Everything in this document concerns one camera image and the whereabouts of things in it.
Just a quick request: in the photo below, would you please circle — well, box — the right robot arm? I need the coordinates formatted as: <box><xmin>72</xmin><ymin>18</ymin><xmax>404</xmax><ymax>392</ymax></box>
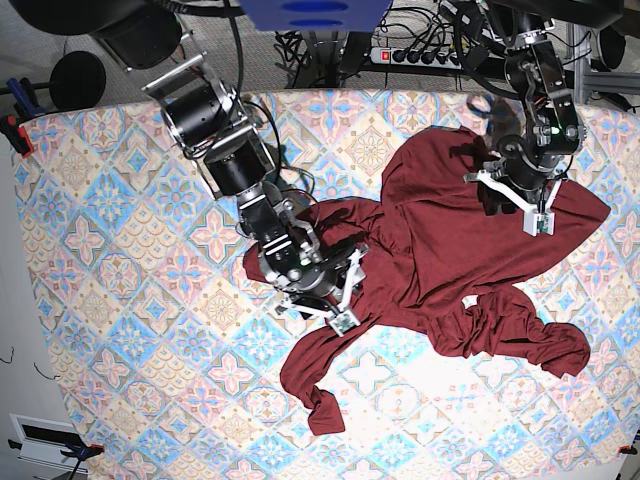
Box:
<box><xmin>14</xmin><ymin>1</ymin><xmax>366</xmax><ymax>336</ymax></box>

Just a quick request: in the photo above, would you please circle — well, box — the white floor box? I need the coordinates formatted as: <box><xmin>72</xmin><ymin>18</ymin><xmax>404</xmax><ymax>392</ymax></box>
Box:
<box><xmin>8</xmin><ymin>413</ymin><xmax>81</xmax><ymax>472</ymax></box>

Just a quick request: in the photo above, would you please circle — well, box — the orange black clamp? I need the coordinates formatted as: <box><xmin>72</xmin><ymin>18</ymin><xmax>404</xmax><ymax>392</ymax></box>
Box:
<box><xmin>0</xmin><ymin>115</ymin><xmax>33</xmax><ymax>158</ymax></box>
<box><xmin>8</xmin><ymin>440</ymin><xmax>105</xmax><ymax>462</ymax></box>

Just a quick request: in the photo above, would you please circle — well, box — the patterned tablecloth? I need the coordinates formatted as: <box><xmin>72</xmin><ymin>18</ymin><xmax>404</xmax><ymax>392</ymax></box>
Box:
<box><xmin>11</xmin><ymin>103</ymin><xmax>639</xmax><ymax>479</ymax></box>

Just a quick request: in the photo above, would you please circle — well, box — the orange black clamp upper left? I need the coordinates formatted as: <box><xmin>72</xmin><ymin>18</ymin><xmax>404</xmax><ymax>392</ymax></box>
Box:
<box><xmin>0</xmin><ymin>115</ymin><xmax>33</xmax><ymax>158</ymax></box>

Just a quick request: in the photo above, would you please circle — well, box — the white power strip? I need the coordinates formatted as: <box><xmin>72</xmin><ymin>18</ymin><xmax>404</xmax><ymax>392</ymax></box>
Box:
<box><xmin>369</xmin><ymin>47</ymin><xmax>461</xmax><ymax>71</ymax></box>

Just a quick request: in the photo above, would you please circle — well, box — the orange clamp lower right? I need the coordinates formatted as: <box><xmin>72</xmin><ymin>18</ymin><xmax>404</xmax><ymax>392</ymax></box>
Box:
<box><xmin>618</xmin><ymin>445</ymin><xmax>639</xmax><ymax>455</ymax></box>

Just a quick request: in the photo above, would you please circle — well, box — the black round stool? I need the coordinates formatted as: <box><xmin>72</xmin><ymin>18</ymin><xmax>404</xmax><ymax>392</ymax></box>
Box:
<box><xmin>49</xmin><ymin>51</ymin><xmax>106</xmax><ymax>111</ymax></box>

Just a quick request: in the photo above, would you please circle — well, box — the dark red t-shirt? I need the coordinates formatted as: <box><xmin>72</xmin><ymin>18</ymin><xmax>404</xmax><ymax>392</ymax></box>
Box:
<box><xmin>242</xmin><ymin>124</ymin><xmax>612</xmax><ymax>436</ymax></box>

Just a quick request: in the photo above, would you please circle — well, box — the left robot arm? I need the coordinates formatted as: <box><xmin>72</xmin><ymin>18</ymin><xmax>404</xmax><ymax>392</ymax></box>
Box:
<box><xmin>453</xmin><ymin>1</ymin><xmax>639</xmax><ymax>236</ymax></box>

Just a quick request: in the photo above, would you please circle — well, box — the orange black clamp lower left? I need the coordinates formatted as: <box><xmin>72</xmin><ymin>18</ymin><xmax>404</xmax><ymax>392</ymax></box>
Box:
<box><xmin>8</xmin><ymin>440</ymin><xmax>105</xmax><ymax>462</ymax></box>

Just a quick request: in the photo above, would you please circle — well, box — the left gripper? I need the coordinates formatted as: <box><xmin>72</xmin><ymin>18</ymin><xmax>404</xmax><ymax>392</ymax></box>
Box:
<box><xmin>464</xmin><ymin>152</ymin><xmax>568</xmax><ymax>235</ymax></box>

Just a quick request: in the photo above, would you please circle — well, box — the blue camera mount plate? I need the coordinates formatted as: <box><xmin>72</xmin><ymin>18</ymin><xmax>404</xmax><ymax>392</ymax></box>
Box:
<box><xmin>239</xmin><ymin>0</ymin><xmax>391</xmax><ymax>32</ymax></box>

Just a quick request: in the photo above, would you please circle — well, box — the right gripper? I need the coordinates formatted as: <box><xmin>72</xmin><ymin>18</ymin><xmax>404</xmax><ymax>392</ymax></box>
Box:
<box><xmin>276</xmin><ymin>242</ymin><xmax>369</xmax><ymax>336</ymax></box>

